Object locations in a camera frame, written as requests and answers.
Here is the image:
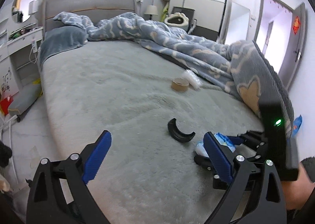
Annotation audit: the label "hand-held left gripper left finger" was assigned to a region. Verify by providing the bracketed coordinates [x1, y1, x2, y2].
[27, 130, 112, 224]

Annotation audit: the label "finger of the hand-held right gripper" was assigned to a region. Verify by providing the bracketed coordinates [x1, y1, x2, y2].
[194, 154, 228, 190]
[237, 129, 267, 152]

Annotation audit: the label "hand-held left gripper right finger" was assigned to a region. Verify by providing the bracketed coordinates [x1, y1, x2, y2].
[204, 132, 287, 224]

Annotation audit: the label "blue wet wipes packet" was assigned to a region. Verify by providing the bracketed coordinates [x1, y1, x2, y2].
[195, 133, 255, 158]

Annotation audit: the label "person's right forearm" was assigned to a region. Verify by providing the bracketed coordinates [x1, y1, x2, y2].
[281, 156, 315, 215]

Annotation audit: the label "blue snack bag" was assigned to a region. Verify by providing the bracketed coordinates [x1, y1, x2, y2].
[292, 115, 303, 137]

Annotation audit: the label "large black curved plastic piece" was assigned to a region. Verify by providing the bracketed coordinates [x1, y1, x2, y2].
[167, 118, 196, 144]

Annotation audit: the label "bed with grey fleece sheet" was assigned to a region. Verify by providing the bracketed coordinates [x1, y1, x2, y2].
[37, 0, 296, 224]

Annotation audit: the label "cardboard tape roll core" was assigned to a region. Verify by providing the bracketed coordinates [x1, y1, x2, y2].
[171, 78, 189, 92]

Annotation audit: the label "crumpled clear plastic bottle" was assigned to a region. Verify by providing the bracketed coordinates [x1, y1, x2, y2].
[182, 69, 200, 90]

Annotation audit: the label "white clothes rack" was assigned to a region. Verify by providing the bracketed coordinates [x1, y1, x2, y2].
[0, 116, 19, 185]

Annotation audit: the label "black pants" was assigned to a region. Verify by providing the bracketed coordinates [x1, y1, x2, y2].
[0, 140, 13, 168]

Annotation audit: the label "yellow bag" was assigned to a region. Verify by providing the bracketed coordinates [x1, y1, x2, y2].
[33, 79, 41, 97]

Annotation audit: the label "grey cushioned stool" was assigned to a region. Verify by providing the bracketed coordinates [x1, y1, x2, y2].
[8, 83, 42, 122]

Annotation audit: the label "grey door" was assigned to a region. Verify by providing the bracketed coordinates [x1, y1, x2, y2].
[281, 2, 308, 93]

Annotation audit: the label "cream garment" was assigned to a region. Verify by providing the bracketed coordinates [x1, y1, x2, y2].
[0, 175, 10, 193]

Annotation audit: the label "red bag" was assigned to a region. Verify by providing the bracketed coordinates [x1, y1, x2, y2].
[0, 91, 14, 115]

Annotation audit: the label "white panel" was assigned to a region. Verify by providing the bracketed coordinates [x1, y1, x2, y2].
[220, 1, 251, 45]

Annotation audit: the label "blue patterned fleece blanket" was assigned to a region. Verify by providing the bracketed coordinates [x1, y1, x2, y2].
[53, 12, 296, 138]

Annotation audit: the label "red door decoration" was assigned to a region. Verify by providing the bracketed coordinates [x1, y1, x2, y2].
[292, 16, 301, 35]

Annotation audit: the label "blue-grey pillow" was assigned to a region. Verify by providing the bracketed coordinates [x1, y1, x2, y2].
[39, 26, 88, 63]

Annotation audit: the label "white plush pet bed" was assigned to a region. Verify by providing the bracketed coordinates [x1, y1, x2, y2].
[164, 12, 189, 27]

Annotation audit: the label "white dressing table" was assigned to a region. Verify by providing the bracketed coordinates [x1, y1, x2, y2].
[0, 16, 45, 106]

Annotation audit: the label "black chair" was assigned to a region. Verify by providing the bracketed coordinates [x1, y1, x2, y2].
[172, 6, 197, 34]

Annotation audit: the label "bedside lamp with white shade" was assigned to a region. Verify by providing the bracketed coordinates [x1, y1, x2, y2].
[144, 5, 158, 21]

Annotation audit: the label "oval mirror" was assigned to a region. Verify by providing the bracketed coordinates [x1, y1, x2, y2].
[11, 0, 40, 23]

